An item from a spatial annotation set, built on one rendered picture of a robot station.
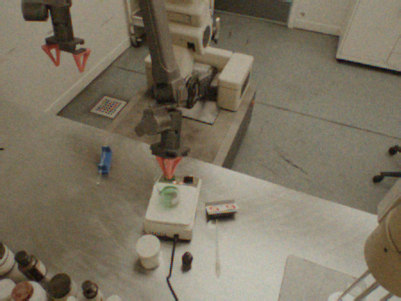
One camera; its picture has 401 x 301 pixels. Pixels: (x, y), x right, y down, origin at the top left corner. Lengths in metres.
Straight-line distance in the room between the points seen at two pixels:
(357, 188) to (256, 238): 1.32
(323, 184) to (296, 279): 1.26
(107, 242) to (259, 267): 0.41
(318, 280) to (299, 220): 0.17
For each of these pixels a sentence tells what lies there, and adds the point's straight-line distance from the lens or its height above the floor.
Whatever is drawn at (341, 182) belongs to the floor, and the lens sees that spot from 2.14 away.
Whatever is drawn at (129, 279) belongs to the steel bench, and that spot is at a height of 0.75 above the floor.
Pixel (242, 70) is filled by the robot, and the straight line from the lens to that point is 1.80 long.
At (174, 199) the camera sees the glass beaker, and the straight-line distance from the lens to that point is 0.80.
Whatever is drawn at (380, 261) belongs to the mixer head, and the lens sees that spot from 0.47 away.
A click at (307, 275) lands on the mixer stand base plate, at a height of 0.76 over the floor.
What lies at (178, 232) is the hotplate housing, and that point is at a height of 0.80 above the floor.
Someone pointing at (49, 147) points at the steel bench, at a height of 0.75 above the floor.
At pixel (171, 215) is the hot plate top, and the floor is 0.84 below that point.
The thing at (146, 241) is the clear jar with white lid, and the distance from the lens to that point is 0.81.
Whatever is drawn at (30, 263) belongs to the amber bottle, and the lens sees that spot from 0.87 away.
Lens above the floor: 1.55
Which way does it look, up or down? 47 degrees down
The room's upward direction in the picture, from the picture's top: 2 degrees clockwise
